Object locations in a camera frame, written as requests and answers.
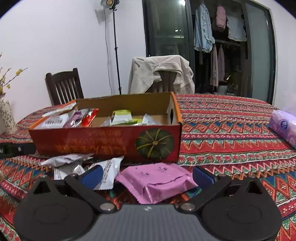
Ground red snack packet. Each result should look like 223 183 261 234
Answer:
81 108 100 127

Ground studio light on black stand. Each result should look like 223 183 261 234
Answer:
100 0 122 95

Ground white green snack packet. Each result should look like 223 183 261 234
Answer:
111 110 133 126

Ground wooden chair under jacket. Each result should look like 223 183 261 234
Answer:
150 71 178 93

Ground black framed sliding glass door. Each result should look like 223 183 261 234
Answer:
142 0 277 105

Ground pile of white snack packets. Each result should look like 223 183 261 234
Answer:
40 153 125 191

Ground large purple snack packet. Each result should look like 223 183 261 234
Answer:
115 162 199 205

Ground hanging white top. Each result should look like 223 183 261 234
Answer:
227 10 247 42

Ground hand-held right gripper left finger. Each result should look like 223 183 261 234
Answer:
30 165 117 213

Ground hanging pink garment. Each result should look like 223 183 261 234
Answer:
216 6 226 29

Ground purple tissue pack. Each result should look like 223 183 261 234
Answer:
268 109 296 149

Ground hanging mauve garment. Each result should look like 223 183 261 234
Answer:
210 44 219 87
217 45 225 82

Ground hanging blue denim shirt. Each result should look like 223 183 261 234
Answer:
194 2 215 52

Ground lime green snack packet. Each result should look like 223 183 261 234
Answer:
126 118 144 126

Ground yellow flower branches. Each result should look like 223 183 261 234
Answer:
0 52 28 95

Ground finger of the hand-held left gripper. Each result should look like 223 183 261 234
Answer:
10 142 37 157

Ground red cardboard box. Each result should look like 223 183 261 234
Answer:
28 91 183 163

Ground white barcode snack packet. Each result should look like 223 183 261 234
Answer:
35 113 70 129

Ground dark wooden chair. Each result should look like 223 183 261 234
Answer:
45 68 84 106

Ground floral ceramic vase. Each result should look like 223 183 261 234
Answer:
0 94 18 135

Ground beige jacket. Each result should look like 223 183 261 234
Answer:
128 55 195 95

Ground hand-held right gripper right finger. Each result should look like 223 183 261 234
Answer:
179 165 266 214

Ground small purple snack packet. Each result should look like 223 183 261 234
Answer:
63 110 83 128

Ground black power cable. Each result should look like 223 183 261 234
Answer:
104 9 112 95

